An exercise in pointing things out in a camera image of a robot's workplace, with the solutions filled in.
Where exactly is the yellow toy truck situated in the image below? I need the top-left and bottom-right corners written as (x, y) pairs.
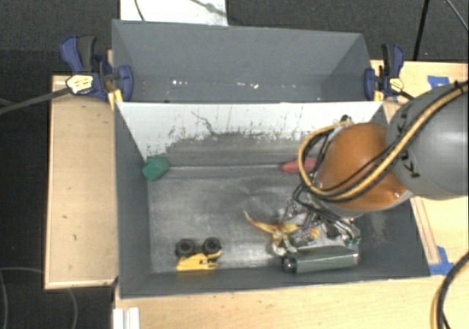
top-left (174, 236), bottom-right (224, 272)

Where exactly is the yellow toy dinosaur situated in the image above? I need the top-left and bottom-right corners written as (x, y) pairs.
top-left (243, 210), bottom-right (320, 249)

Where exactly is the green sponge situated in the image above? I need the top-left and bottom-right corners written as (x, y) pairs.
top-left (141, 155), bottom-right (171, 182)

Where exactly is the red oblong toy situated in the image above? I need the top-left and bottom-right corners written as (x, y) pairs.
top-left (279, 158), bottom-right (318, 174)

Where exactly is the pale wood board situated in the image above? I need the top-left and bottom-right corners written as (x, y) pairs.
top-left (43, 74), bottom-right (446, 290)

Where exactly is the grey metal bin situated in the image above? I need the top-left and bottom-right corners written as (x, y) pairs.
top-left (111, 18), bottom-right (432, 300)

